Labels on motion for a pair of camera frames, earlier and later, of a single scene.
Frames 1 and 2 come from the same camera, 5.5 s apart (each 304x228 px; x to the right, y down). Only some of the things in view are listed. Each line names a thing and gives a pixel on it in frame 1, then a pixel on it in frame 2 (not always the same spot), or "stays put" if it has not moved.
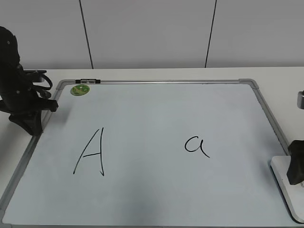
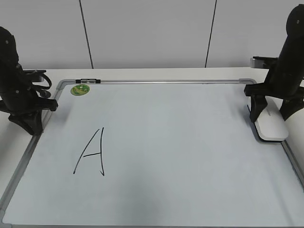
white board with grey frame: [151, 153] stays put
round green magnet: [79, 90] stays put
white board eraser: [293, 194] to [270, 125]
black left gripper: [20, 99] stays put
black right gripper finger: [295, 172] to [281, 82]
